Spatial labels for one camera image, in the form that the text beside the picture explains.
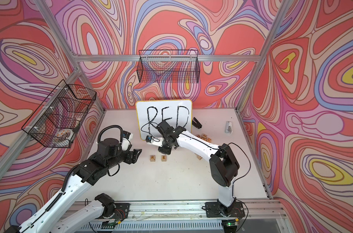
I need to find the wooden block letter R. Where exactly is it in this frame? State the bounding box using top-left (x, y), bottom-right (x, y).
top-left (150, 155), bottom-right (156, 162)

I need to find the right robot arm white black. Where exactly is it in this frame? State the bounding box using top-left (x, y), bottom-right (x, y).
top-left (146, 120), bottom-right (245, 210)

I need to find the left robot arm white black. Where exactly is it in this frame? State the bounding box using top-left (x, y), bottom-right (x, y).
top-left (6, 125), bottom-right (142, 233)

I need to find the whiteboard with yellow rim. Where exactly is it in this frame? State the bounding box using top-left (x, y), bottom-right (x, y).
top-left (135, 100), bottom-right (193, 141)

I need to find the black binder clip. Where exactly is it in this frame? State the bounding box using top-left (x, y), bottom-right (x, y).
top-left (192, 117), bottom-right (202, 129)

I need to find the grey whiteboard eraser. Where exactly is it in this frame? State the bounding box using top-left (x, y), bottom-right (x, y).
top-left (225, 121), bottom-right (233, 134)

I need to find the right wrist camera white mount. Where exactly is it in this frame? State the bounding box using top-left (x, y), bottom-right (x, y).
top-left (145, 135), bottom-right (164, 147)

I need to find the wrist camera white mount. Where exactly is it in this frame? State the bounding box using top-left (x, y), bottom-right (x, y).
top-left (145, 135), bottom-right (164, 147)
top-left (121, 131), bottom-right (133, 151)

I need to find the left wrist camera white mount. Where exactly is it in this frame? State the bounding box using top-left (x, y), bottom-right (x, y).
top-left (121, 131), bottom-right (133, 151)

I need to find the aluminium rail at front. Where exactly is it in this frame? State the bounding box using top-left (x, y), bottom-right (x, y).
top-left (57, 199), bottom-right (285, 222)

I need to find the black wire basket back wall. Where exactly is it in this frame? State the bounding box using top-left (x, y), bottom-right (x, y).
top-left (136, 49), bottom-right (200, 84)

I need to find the black wire basket wall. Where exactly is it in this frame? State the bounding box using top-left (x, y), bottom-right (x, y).
top-left (21, 80), bottom-right (97, 148)
top-left (136, 49), bottom-right (200, 84)

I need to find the black wire basket left wall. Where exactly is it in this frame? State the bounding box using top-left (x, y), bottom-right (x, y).
top-left (21, 80), bottom-right (97, 148)

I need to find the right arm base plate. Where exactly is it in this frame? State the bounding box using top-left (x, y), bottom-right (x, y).
top-left (202, 201), bottom-right (245, 219)

